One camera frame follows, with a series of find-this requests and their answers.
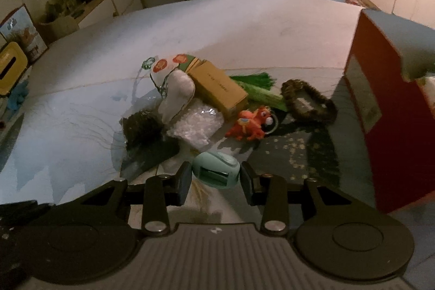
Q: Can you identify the blue plush toy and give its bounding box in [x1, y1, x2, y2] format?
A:
[8, 80, 30, 111]

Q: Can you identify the printed orange and green packet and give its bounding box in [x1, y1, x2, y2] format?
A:
[150, 53, 201, 82]

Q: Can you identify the light green stick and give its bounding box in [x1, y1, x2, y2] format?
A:
[238, 84, 289, 111]

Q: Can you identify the white stuffed pouch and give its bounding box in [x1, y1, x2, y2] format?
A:
[158, 70, 197, 123]

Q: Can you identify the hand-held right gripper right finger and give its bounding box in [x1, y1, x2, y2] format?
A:
[240, 161, 357, 233]

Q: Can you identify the red cardboard box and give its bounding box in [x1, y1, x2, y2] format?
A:
[343, 9, 435, 213]

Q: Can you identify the yellow cardboard box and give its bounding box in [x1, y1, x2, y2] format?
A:
[187, 61, 249, 117]

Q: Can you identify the yellow tissue box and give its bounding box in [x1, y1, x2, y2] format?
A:
[0, 41, 28, 97]

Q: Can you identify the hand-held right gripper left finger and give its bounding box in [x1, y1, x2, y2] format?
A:
[73, 161, 193, 236]

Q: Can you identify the dark speckled table mat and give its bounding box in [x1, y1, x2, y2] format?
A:
[119, 83, 344, 196]

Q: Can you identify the wooden sideboard with white drawers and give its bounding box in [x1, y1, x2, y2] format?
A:
[38, 0, 145, 43]

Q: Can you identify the dark feathery brush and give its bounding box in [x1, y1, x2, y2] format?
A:
[120, 109, 172, 155]

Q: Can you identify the orange plush toy keychain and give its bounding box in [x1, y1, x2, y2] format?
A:
[226, 106, 275, 142]

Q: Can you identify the mint green small device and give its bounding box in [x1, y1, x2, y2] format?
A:
[192, 151, 241, 190]

